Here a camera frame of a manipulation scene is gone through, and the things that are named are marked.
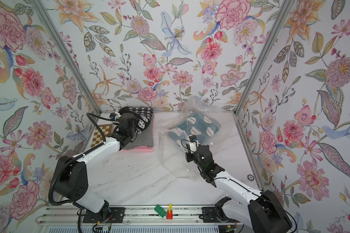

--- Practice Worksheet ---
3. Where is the black white patterned blanket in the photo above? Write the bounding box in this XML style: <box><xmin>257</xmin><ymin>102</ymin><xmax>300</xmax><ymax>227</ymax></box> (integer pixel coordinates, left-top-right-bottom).
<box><xmin>118</xmin><ymin>106</ymin><xmax>154</xmax><ymax>134</ymax></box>

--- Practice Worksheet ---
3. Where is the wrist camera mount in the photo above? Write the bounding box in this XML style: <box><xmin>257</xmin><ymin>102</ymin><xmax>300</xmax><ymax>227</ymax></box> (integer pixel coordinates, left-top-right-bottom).
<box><xmin>186</xmin><ymin>135</ymin><xmax>198</xmax><ymax>153</ymax></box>
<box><xmin>109</xmin><ymin>112</ymin><xmax>121</xmax><ymax>121</ymax></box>

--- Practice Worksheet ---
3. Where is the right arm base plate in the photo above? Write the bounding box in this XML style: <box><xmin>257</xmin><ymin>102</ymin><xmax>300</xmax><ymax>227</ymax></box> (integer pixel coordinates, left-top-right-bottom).
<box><xmin>199</xmin><ymin>206</ymin><xmax>235</xmax><ymax>223</ymax></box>

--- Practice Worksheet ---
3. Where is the grey blanket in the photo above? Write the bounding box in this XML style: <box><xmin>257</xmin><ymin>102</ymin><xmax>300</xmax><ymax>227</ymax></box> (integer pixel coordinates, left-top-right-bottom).
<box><xmin>124</xmin><ymin>128</ymin><xmax>154</xmax><ymax>150</ymax></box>

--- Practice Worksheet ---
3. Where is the red yellow clip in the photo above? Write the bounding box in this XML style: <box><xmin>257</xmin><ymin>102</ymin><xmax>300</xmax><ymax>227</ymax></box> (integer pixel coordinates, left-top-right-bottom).
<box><xmin>166</xmin><ymin>204</ymin><xmax>173</xmax><ymax>220</ymax></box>

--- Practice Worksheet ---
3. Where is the green tag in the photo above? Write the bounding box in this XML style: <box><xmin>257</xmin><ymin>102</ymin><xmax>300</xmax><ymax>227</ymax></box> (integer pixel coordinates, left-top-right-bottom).
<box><xmin>154</xmin><ymin>205</ymin><xmax>167</xmax><ymax>218</ymax></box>

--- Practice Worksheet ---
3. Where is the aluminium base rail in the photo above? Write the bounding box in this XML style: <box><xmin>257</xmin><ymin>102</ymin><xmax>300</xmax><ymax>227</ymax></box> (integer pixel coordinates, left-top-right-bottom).
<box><xmin>34</xmin><ymin>204</ymin><xmax>240</xmax><ymax>226</ymax></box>

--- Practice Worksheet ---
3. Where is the pink blanket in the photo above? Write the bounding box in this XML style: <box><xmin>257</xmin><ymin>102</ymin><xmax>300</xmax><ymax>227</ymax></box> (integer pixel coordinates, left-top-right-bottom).
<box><xmin>123</xmin><ymin>122</ymin><xmax>154</xmax><ymax>153</ymax></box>

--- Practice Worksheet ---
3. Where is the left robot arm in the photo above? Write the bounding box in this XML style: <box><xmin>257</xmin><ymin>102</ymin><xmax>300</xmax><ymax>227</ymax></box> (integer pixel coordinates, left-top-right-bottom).
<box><xmin>48</xmin><ymin>112</ymin><xmax>139</xmax><ymax>216</ymax></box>

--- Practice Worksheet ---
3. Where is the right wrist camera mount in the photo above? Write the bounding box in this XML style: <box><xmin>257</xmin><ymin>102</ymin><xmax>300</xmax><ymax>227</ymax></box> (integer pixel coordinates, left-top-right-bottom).
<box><xmin>186</xmin><ymin>135</ymin><xmax>198</xmax><ymax>153</ymax></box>

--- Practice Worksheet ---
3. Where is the clear plastic vacuum bag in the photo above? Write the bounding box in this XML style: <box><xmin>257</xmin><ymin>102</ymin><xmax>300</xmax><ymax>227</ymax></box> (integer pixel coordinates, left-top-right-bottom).
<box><xmin>158</xmin><ymin>97</ymin><xmax>237</xmax><ymax>181</ymax></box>

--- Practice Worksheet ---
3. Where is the wooden chessboard box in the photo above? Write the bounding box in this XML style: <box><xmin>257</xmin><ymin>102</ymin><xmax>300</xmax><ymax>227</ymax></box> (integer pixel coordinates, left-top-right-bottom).
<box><xmin>90</xmin><ymin>124</ymin><xmax>114</xmax><ymax>148</ymax></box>

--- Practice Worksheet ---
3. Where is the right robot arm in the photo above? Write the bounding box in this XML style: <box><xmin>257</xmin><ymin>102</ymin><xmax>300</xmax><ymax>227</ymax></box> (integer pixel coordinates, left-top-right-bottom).
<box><xmin>184</xmin><ymin>142</ymin><xmax>297</xmax><ymax>233</ymax></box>

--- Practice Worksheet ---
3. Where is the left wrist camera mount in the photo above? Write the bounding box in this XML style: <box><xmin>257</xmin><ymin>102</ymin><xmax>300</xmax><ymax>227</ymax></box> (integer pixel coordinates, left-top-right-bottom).
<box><xmin>109</xmin><ymin>112</ymin><xmax>121</xmax><ymax>121</ymax></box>

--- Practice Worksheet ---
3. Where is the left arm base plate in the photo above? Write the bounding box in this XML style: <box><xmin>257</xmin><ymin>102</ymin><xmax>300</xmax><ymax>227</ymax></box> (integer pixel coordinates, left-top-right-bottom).
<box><xmin>83</xmin><ymin>207</ymin><xmax>125</xmax><ymax>224</ymax></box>

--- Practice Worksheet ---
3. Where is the small circuit board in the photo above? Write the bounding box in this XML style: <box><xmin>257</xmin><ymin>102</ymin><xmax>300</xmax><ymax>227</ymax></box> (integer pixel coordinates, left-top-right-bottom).
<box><xmin>92</xmin><ymin>223</ymin><xmax>111</xmax><ymax>233</ymax></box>

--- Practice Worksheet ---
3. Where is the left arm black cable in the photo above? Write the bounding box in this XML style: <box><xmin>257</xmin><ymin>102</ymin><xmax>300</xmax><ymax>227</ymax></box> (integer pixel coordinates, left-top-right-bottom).
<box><xmin>48</xmin><ymin>113</ymin><xmax>117</xmax><ymax>206</ymax></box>

